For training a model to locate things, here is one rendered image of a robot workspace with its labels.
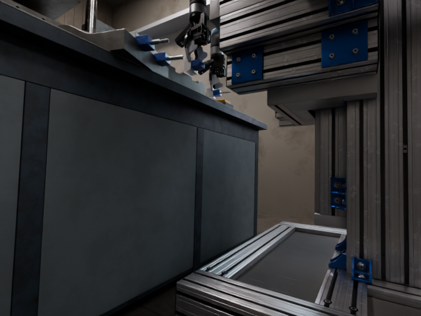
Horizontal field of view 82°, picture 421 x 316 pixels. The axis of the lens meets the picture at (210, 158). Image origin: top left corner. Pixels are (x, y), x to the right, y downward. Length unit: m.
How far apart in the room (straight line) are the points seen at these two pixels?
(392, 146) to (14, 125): 0.87
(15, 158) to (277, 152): 2.54
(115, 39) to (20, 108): 0.29
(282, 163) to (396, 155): 2.17
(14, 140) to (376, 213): 0.86
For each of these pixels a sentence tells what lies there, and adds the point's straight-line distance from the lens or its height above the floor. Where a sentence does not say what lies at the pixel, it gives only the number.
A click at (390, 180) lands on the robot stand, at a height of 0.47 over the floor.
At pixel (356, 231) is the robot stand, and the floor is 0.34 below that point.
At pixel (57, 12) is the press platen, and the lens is 2.12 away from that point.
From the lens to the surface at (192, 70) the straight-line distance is 1.10.
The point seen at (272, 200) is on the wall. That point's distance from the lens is 2.90.
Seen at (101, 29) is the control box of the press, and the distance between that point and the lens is 2.01.
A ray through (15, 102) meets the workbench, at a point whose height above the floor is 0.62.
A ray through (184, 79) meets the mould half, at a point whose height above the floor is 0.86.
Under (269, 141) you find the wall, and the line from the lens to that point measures 2.92.
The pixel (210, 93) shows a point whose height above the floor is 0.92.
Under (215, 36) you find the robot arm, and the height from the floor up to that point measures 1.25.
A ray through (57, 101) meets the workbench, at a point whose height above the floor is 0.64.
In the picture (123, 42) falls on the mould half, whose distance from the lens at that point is 0.75.
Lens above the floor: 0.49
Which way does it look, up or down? 3 degrees up
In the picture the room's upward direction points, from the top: 2 degrees clockwise
